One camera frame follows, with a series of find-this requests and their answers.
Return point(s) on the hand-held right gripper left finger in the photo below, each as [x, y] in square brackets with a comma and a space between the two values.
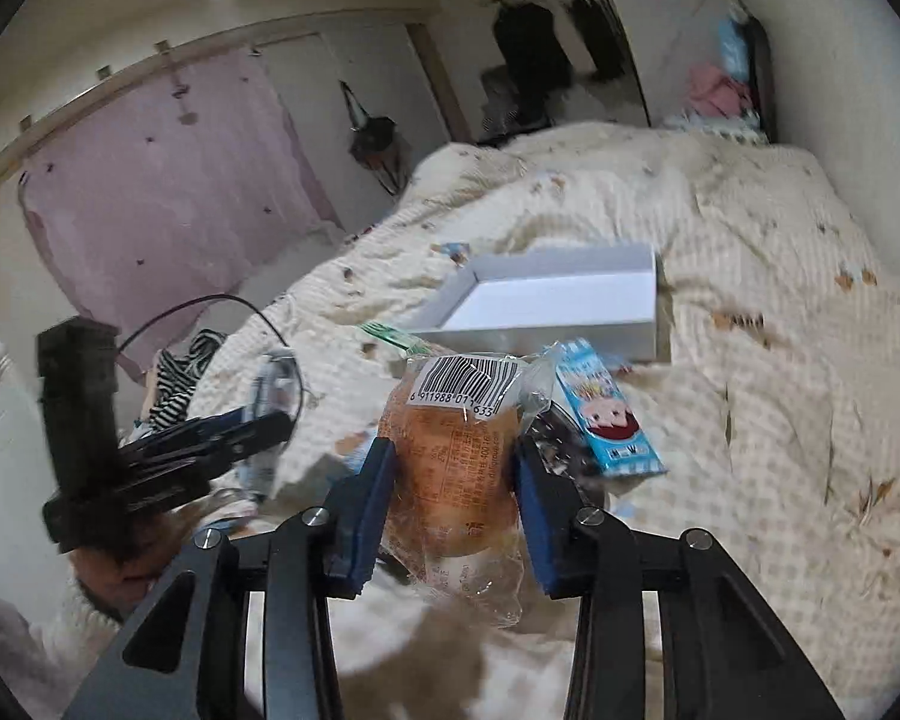
[371, 510]

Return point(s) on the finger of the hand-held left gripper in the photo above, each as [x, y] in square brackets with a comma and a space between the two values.
[232, 435]

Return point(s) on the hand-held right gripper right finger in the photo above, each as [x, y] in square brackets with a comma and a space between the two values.
[532, 532]

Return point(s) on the clear blue white packet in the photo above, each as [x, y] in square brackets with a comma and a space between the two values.
[274, 390]

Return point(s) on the bread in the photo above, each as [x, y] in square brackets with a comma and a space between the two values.
[450, 465]

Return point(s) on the green striped candy packet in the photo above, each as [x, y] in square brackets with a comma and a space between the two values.
[390, 337]

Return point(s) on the white cardboard box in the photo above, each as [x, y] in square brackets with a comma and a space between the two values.
[540, 300]

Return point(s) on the person's left forearm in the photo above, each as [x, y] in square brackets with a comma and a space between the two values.
[60, 645]

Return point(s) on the person's left hand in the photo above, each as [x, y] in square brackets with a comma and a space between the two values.
[120, 577]

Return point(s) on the black white striped cloth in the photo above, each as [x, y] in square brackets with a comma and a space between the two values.
[176, 375]

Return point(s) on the dark patterned snack packet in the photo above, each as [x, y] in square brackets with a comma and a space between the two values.
[562, 442]

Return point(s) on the blue cartoon candy packet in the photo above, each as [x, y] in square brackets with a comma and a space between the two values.
[607, 420]

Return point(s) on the pink curtain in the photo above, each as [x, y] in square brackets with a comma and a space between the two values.
[172, 202]

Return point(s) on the cream checked quilt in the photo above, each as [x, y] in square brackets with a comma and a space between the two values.
[757, 390]

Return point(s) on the black hanging bag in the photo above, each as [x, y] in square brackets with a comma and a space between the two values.
[375, 142]

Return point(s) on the pink clothes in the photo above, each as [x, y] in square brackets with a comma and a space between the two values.
[712, 90]

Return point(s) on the dark hanging clothes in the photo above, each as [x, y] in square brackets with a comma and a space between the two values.
[529, 37]

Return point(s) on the light blue bag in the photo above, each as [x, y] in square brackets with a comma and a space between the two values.
[735, 52]

